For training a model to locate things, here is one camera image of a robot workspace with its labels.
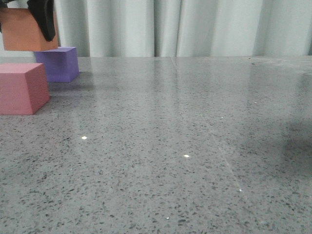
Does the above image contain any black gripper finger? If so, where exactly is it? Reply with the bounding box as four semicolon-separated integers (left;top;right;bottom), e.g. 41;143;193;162
27;0;56;41

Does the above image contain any grey-green pleated curtain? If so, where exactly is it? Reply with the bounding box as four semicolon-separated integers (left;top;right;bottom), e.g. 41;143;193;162
0;0;312;58

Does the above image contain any purple foam cube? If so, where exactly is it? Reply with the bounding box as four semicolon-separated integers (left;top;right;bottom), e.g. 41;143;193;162
34;47;79;82

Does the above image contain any pink foam cube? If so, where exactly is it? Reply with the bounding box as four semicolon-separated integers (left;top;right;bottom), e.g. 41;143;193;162
0;63;50;115

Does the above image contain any orange foam cube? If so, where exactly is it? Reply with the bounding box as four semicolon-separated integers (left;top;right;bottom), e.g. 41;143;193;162
0;8;58;51

